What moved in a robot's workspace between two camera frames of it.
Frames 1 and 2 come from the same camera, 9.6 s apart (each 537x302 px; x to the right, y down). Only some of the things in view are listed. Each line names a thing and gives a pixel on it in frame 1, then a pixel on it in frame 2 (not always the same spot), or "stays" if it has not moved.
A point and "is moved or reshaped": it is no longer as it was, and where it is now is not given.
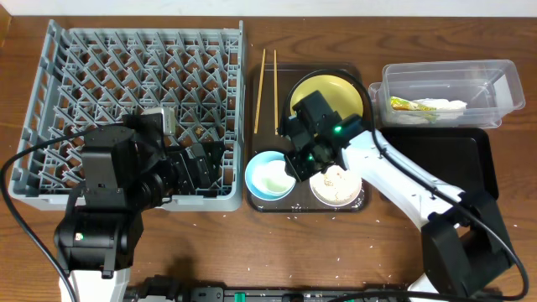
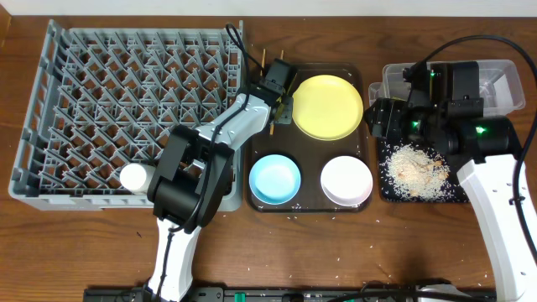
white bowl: (335, 186) is moved or reshaped
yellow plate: (341, 94) stays
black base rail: (187, 291) stays
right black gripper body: (308, 162) → (393, 113)
